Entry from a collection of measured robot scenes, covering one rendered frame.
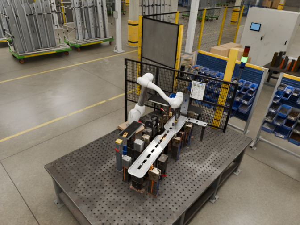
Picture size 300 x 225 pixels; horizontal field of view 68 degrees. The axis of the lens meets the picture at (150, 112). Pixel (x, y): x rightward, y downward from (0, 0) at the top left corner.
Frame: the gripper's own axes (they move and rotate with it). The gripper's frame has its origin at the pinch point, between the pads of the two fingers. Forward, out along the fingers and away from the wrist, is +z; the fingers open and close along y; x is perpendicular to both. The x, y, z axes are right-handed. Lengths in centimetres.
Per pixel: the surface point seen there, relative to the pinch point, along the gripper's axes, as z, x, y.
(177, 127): 5.3, -14.3, 7.7
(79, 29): 29, 452, -609
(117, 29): 16, 502, -455
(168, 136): 5.2, -38.2, 5.3
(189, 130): 7.1, -7.9, 23.4
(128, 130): -11, -73, -35
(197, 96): -14, 54, 12
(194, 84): -33, 54, 4
